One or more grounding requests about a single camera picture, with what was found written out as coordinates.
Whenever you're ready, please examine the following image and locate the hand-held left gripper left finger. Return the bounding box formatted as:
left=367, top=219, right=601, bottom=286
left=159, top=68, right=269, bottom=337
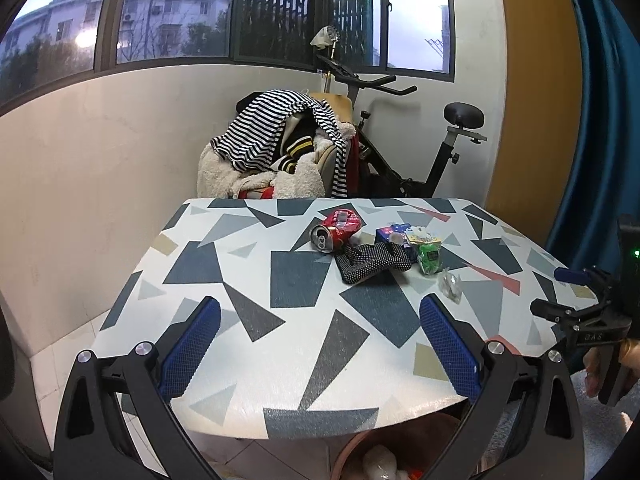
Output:
left=52, top=296, right=223, bottom=480

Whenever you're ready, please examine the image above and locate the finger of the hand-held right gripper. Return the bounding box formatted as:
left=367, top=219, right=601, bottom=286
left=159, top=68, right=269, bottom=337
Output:
left=553, top=265, right=618, bottom=311
left=530, top=298, right=603, bottom=331

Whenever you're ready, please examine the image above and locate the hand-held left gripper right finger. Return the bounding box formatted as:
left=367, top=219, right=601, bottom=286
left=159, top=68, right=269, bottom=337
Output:
left=419, top=294, right=586, bottom=480

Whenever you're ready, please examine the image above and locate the clear plastic wrapper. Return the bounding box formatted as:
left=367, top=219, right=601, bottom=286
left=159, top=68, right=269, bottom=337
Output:
left=440, top=267, right=462, bottom=303

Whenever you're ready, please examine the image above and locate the green snack packet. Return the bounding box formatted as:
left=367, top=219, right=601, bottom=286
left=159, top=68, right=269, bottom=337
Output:
left=416, top=241, right=443, bottom=276

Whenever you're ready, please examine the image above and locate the white yellow toy packet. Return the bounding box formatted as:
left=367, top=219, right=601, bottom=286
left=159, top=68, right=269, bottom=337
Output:
left=405, top=227, right=443, bottom=247

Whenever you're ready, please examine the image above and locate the black dotted glove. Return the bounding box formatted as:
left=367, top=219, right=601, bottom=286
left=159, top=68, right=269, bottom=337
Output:
left=334, top=241, right=413, bottom=286

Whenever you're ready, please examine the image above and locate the blue packet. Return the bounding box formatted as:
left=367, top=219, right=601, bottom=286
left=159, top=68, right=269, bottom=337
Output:
left=376, top=222, right=413, bottom=248

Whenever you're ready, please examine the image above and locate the brown trash bin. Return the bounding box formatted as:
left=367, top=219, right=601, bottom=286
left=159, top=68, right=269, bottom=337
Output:
left=334, top=412, right=471, bottom=480

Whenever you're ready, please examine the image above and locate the crushed red soda can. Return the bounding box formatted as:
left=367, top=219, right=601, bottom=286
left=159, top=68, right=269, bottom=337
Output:
left=309, top=208, right=363, bottom=253

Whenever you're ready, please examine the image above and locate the person's right hand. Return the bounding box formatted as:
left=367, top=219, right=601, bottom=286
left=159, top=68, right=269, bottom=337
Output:
left=584, top=337, right=640, bottom=398

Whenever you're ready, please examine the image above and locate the white fleece cloth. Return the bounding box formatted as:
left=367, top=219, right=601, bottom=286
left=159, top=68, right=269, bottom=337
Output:
left=570, top=372, right=631, bottom=431

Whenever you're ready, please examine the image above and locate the geometric patterned table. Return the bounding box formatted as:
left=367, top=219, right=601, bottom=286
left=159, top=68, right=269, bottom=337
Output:
left=92, top=197, right=603, bottom=443

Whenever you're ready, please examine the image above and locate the blue curtain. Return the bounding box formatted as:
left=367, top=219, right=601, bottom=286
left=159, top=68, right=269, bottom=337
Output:
left=545, top=0, right=640, bottom=281

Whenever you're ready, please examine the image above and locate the white fleece blanket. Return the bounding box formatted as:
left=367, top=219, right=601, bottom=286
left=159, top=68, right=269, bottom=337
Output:
left=197, top=142, right=326, bottom=200

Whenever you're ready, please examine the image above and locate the black exercise bike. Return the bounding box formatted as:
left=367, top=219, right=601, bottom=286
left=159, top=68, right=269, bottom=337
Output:
left=316, top=55, right=487, bottom=198

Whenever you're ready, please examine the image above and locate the yellow wooden panel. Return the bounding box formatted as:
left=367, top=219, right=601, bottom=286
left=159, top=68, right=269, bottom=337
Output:
left=482, top=0, right=583, bottom=251

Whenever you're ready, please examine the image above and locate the red garment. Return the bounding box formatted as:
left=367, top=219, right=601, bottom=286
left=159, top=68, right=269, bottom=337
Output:
left=347, top=137, right=364, bottom=196

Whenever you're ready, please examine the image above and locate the black yellow striped garment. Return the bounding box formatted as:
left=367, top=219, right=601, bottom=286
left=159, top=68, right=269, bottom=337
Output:
left=270, top=115, right=321, bottom=173

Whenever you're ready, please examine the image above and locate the striped shirt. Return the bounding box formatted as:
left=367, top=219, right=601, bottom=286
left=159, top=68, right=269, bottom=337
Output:
left=210, top=89, right=357, bottom=198

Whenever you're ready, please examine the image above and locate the yellow wooden chair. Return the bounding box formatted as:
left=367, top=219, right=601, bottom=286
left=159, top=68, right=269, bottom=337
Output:
left=310, top=92, right=354, bottom=126

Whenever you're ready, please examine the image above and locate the dark framed window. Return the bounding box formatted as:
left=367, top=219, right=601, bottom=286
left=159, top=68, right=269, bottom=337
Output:
left=320, top=0, right=457, bottom=83
left=0, top=0, right=321, bottom=116

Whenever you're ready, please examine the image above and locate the white plastic bag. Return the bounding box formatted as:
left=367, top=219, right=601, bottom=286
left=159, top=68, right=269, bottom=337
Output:
left=310, top=26, right=341, bottom=50

